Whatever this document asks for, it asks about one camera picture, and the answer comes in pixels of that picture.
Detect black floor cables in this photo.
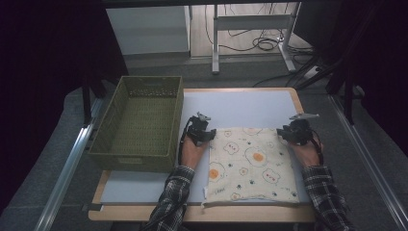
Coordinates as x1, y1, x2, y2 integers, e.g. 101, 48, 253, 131
204, 2, 316, 89

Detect person's right hand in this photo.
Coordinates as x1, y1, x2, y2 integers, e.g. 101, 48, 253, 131
288, 131, 324, 168

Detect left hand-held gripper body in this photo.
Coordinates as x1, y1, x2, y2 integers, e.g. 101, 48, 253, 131
185, 112, 213, 146

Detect person's left hand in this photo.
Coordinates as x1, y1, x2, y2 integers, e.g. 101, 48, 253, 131
180, 136, 210, 169

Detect white cabinet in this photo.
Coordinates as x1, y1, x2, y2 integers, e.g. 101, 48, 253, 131
105, 5, 192, 61

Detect cream printed cloth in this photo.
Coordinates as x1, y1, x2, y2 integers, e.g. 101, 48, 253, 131
200, 126, 301, 208

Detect aluminium rail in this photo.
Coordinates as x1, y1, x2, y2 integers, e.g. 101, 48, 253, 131
329, 93, 408, 231
33, 95, 106, 231

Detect white desk frame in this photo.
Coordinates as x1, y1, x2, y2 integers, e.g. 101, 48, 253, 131
211, 2, 303, 76

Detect light wooden table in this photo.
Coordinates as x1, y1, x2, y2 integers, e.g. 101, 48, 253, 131
88, 87, 318, 224

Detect white power strip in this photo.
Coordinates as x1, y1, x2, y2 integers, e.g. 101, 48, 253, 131
300, 64, 322, 82

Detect black tape piece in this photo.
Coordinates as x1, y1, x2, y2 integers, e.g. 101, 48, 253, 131
85, 202, 104, 213

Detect black stand leg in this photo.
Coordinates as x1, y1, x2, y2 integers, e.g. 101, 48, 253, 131
326, 62, 358, 126
81, 76, 108, 127

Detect green woven plastic basket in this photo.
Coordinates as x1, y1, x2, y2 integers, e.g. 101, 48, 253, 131
88, 75, 185, 174

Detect right hand-held gripper cable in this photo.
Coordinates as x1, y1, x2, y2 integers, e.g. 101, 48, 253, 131
309, 127, 325, 167

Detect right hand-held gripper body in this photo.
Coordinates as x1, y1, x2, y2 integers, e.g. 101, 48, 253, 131
287, 113, 320, 145

